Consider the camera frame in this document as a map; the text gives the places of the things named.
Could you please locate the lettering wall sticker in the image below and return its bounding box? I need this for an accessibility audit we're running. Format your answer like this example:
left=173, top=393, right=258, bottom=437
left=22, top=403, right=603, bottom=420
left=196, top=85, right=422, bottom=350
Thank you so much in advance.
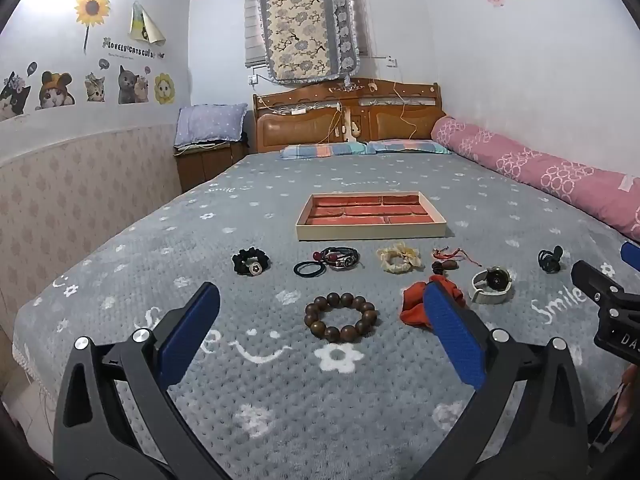
left=101, top=37, right=166, bottom=59

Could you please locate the grey floral bed blanket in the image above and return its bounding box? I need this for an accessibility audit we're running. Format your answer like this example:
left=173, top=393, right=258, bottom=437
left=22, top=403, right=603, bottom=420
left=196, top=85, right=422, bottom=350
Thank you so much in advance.
left=12, top=152, right=640, bottom=480

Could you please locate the cream lace scrunchie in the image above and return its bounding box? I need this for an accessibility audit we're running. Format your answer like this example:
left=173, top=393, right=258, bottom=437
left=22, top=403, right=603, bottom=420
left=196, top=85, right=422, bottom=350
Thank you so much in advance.
left=376, top=242, right=422, bottom=275

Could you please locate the black hair clip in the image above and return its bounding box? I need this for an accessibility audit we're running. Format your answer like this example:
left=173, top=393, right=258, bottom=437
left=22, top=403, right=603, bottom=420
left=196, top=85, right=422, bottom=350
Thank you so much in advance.
left=538, top=246, right=564, bottom=275

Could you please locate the sunflower wall sticker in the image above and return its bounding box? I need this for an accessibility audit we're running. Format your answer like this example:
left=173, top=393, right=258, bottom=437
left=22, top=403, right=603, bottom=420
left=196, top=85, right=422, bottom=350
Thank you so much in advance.
left=74, top=0, right=111, bottom=56

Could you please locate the tabby kitten sticker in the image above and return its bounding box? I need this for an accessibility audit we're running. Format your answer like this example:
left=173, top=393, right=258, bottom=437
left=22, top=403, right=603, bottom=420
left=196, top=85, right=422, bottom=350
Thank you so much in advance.
left=84, top=72, right=107, bottom=103

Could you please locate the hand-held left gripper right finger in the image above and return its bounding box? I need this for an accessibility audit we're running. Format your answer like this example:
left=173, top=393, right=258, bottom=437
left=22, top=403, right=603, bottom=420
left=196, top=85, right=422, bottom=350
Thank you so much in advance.
left=415, top=280, right=589, bottom=480

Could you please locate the wristwatch with white band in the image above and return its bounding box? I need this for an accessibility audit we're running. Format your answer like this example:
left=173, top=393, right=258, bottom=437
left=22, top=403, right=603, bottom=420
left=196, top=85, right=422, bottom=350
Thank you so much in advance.
left=471, top=266, right=514, bottom=305

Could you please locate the peeling yellow wall poster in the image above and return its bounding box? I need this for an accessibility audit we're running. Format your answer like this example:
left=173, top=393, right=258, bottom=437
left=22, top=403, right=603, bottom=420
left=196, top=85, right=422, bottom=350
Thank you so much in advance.
left=129, top=1, right=166, bottom=46

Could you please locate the yellow flower cat sticker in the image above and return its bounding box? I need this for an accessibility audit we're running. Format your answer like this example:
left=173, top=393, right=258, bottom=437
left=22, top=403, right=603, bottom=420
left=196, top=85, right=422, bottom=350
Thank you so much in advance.
left=153, top=73, right=176, bottom=106

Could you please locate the black scrunchie with round charm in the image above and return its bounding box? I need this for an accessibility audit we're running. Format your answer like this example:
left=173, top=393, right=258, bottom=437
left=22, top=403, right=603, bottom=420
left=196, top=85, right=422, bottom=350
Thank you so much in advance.
left=232, top=248, right=271, bottom=277

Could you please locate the wooden tray with brick lining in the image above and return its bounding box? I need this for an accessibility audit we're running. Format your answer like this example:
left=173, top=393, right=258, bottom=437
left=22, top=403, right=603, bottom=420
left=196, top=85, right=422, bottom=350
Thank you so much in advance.
left=295, top=191, right=447, bottom=242

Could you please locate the red string bracelet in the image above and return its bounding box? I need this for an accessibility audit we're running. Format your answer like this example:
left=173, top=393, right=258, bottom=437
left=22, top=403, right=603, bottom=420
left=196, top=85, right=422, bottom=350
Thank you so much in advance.
left=432, top=246, right=481, bottom=267

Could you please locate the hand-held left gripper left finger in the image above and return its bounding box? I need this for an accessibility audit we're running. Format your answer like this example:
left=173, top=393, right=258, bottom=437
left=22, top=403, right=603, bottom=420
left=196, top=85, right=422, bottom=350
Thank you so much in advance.
left=52, top=281, right=236, bottom=480

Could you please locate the person's right hand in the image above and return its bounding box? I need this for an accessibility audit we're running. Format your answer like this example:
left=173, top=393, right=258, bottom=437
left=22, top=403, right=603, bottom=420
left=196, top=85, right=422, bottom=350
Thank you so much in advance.
left=610, top=364, right=640, bottom=436

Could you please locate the orange scrunchie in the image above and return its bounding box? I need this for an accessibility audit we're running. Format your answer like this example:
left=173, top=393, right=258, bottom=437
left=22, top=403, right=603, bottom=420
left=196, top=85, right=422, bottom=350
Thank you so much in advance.
left=399, top=275, right=468, bottom=331

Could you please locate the black hair tie with red beads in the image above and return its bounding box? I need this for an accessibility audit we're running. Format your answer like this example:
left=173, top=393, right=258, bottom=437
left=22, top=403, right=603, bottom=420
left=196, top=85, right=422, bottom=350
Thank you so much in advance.
left=293, top=252, right=328, bottom=278

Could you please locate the purple dotted cushion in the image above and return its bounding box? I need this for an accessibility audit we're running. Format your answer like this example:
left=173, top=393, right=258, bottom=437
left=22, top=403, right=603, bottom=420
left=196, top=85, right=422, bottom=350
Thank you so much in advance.
left=174, top=103, right=248, bottom=148

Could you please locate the floral window cloth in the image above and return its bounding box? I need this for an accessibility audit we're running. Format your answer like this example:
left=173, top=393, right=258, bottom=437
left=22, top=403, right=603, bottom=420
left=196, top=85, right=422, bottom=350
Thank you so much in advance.
left=257, top=0, right=362, bottom=85

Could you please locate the wooden headboard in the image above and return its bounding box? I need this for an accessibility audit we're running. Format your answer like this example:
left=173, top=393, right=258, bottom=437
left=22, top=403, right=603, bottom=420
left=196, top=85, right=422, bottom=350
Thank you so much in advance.
left=252, top=78, right=446, bottom=155

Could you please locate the wooden nightstand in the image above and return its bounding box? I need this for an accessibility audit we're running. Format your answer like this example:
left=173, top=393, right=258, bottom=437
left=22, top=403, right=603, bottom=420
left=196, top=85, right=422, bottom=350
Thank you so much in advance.
left=174, top=140, right=249, bottom=193

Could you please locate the grey cat sticker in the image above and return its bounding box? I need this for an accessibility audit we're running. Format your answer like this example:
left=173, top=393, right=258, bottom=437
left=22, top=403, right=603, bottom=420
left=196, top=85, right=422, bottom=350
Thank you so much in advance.
left=117, top=64, right=151, bottom=106

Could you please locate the pink rolled quilt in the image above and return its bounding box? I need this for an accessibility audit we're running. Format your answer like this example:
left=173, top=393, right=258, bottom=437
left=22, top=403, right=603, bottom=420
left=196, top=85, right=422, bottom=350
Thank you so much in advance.
left=431, top=116, right=640, bottom=243

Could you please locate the brown wooden bead bracelet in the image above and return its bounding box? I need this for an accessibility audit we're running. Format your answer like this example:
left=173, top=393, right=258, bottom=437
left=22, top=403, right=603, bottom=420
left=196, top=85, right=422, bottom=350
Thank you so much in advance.
left=304, top=292, right=378, bottom=343

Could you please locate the dark beaded charm bracelet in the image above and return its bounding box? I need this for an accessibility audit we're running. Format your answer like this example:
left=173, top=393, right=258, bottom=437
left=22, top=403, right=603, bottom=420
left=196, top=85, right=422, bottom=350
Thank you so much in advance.
left=320, top=246, right=361, bottom=270

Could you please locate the cat in bear hat sticker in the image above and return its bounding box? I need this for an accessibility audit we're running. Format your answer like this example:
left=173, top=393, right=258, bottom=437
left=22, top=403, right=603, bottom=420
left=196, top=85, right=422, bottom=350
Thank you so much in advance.
left=36, top=71, right=76, bottom=111

